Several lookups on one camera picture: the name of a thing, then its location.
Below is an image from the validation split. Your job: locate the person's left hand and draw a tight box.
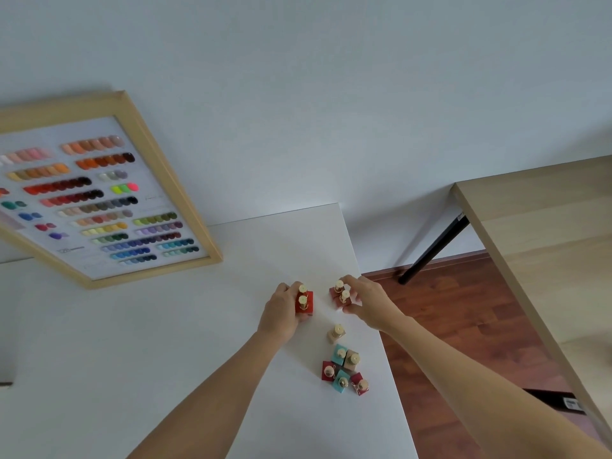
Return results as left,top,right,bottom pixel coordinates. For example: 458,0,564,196
257,282,311,345

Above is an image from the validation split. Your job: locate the wood-framed nail colour chart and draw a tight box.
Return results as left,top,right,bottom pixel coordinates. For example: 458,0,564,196
0,90,224,290

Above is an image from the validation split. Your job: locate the black table leg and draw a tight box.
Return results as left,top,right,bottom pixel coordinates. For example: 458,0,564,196
398,213,472,286

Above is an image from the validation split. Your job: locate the person's right hand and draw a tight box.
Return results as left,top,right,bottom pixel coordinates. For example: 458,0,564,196
340,275,408,333

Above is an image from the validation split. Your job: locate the person's left forearm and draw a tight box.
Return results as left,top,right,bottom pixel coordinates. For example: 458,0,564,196
127,329,284,459

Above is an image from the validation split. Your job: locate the black bar with white label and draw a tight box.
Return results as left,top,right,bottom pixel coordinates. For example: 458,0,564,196
522,387,587,417

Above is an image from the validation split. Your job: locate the person's right forearm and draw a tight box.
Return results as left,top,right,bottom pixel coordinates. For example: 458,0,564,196
380,314,612,459

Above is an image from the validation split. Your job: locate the light wooden table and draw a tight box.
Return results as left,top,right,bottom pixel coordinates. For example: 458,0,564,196
451,155,612,451

